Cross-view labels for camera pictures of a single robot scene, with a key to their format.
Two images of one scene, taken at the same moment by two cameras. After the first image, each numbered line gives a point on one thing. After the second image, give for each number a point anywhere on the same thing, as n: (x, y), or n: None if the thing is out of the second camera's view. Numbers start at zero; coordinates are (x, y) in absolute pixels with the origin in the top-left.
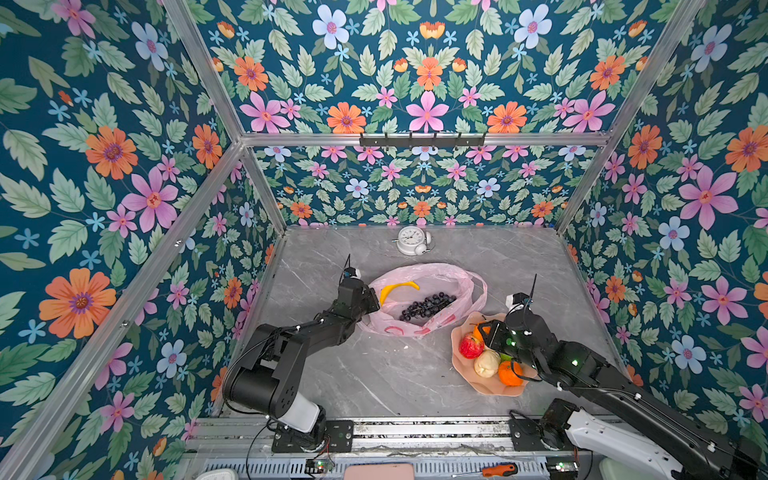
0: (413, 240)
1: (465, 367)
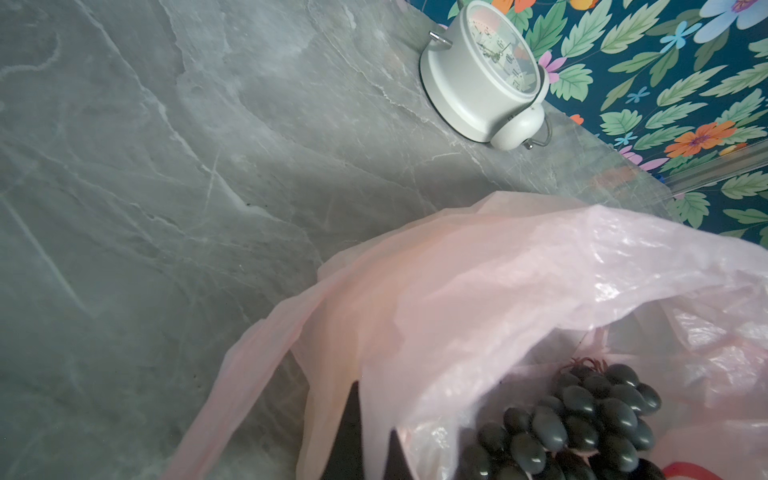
0: (484, 79)
1: None
